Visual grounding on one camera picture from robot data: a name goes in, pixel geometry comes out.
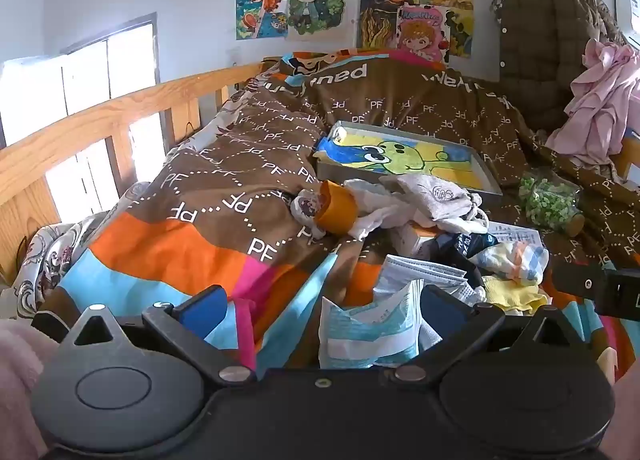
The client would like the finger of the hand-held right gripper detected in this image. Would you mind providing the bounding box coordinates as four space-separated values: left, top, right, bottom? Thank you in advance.
552 264 606 298

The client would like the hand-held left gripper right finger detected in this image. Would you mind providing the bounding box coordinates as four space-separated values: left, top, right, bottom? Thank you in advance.
394 285 595 387

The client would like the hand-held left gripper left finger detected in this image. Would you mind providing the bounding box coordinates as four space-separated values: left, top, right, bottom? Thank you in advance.
57 285 257 387

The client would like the yellow sock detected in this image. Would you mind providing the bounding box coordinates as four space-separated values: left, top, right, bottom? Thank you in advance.
482 275 551 313

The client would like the pastel striped sock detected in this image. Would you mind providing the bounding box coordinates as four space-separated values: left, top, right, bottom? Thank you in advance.
472 240 551 285

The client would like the dark navy sock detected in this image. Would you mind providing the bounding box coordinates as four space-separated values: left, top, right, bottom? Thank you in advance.
435 232 498 265

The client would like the grey white sock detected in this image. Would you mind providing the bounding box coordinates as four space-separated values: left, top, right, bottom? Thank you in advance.
397 174 483 231

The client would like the orange sock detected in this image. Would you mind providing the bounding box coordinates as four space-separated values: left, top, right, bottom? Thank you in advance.
314 180 360 235

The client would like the white cartoon print sock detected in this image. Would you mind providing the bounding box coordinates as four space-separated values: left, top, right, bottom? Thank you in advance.
290 190 326 239

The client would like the grey tray with cartoon picture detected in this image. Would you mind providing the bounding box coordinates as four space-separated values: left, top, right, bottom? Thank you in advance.
312 121 503 203

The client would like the small white box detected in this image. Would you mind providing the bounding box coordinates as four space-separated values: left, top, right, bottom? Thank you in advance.
390 222 441 258

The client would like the white teal plastic packet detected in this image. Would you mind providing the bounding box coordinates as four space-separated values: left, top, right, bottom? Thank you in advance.
319 280 426 370

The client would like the printed paper sheet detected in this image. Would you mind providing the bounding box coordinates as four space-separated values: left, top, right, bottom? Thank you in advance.
487 222 543 251

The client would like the brown printed blanket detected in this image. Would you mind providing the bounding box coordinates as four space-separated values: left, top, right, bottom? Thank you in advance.
50 47 640 381

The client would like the floral bed sheet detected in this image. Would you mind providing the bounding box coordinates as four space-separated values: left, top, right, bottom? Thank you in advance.
10 84 271 321

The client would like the pink garment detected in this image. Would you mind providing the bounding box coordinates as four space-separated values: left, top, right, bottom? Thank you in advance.
545 38 640 168

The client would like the pink fuzzy clothing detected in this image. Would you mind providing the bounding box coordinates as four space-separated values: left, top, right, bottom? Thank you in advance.
0 320 58 460

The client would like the olive puffer jacket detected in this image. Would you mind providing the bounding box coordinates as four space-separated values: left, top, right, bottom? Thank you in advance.
492 0 631 133

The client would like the window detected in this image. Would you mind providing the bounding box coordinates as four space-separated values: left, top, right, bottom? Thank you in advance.
0 12 161 221

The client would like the white air conditioner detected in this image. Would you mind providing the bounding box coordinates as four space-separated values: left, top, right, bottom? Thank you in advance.
615 0 640 43

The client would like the wooden bed rail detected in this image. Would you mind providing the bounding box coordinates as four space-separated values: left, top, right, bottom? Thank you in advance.
0 60 281 285

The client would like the pink girl wall poster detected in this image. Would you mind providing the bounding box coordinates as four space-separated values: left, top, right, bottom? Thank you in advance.
396 4 451 64

